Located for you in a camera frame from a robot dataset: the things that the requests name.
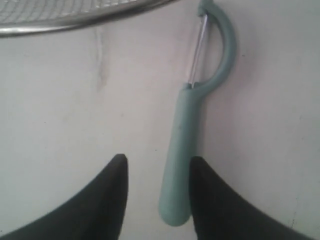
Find teal handled peeler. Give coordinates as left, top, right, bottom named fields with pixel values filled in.
left=158, top=0, right=237, bottom=227

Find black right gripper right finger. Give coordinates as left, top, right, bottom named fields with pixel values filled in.
left=190, top=156, right=308, bottom=240

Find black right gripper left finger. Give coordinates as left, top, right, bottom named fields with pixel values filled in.
left=1, top=154, right=128, bottom=240

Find oval wire mesh basket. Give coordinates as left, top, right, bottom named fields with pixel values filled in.
left=0, top=0, right=172, bottom=38

